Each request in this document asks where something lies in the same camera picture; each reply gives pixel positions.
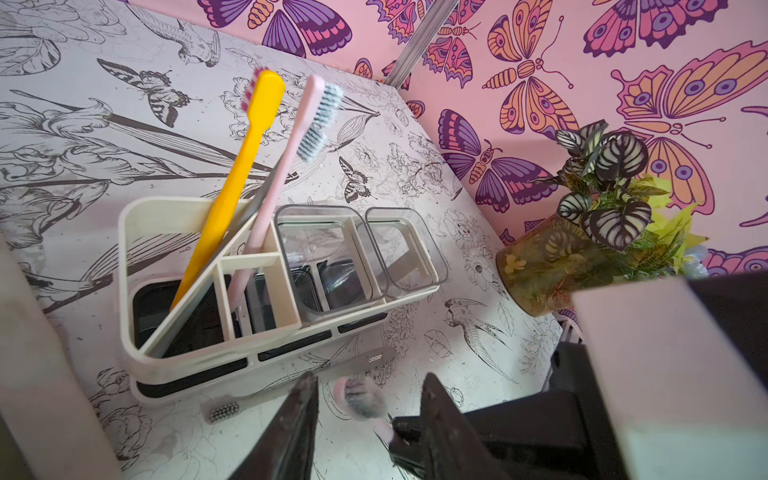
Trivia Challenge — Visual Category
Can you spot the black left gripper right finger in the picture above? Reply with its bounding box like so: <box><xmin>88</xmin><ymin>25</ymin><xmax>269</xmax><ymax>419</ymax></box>
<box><xmin>420</xmin><ymin>373</ymin><xmax>509</xmax><ymax>480</ymax></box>

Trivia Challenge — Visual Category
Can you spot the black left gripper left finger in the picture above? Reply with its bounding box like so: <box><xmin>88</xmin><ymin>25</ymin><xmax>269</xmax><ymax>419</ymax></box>
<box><xmin>229</xmin><ymin>373</ymin><xmax>319</xmax><ymax>479</ymax></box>

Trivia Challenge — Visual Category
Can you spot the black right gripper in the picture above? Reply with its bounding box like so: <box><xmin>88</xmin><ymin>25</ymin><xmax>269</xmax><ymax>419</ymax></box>
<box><xmin>387</xmin><ymin>343</ymin><xmax>627</xmax><ymax>479</ymax></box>

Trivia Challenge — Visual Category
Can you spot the beige grey toothbrush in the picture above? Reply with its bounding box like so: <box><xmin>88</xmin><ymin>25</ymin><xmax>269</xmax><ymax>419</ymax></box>
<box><xmin>200</xmin><ymin>346</ymin><xmax>397</xmax><ymax>425</ymax></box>

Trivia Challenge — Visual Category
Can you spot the pink toothbrush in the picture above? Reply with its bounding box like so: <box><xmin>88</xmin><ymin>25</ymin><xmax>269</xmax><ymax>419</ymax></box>
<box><xmin>226</xmin><ymin>73</ymin><xmax>344</xmax><ymax>313</ymax></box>
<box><xmin>332</xmin><ymin>376</ymin><xmax>395</xmax><ymax>445</ymax></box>

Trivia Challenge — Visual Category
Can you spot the yellow toothbrush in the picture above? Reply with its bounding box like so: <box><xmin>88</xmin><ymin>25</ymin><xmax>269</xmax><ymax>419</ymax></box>
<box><xmin>171</xmin><ymin>69</ymin><xmax>286</xmax><ymax>309</ymax></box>

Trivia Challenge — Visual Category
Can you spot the cream toothbrush holder caddy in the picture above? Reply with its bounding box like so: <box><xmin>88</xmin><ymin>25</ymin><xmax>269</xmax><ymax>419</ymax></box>
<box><xmin>116</xmin><ymin>197</ymin><xmax>444</xmax><ymax>405</ymax></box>

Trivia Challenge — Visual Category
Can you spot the clear right plastic cup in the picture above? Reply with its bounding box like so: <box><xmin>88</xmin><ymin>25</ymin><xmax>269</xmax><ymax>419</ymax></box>
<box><xmin>365</xmin><ymin>207</ymin><xmax>449</xmax><ymax>299</ymax></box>

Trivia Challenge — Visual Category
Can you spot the clear plastic cup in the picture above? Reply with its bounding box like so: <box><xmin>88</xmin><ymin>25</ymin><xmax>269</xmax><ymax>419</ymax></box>
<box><xmin>365</xmin><ymin>207</ymin><xmax>449</xmax><ymax>299</ymax></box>
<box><xmin>274</xmin><ymin>204</ymin><xmax>387</xmax><ymax>324</ymax></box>

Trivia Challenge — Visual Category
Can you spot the clear left plastic cup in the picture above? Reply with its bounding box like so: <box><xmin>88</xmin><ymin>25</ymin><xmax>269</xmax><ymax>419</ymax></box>
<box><xmin>274</xmin><ymin>204</ymin><xmax>387</xmax><ymax>324</ymax></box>

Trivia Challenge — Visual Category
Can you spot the artificial potted plant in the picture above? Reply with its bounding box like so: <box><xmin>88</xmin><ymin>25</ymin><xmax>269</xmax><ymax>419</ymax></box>
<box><xmin>496</xmin><ymin>120</ymin><xmax>708</xmax><ymax>316</ymax></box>

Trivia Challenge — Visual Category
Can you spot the beige cloth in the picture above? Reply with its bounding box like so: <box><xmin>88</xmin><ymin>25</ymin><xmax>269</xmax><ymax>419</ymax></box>
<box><xmin>1</xmin><ymin>242</ymin><xmax>122</xmax><ymax>479</ymax></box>

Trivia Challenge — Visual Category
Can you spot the aluminium frame corner post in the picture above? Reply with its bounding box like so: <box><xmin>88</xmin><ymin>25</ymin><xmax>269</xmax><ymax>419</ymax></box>
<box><xmin>384</xmin><ymin>0</ymin><xmax>459</xmax><ymax>88</ymax></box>

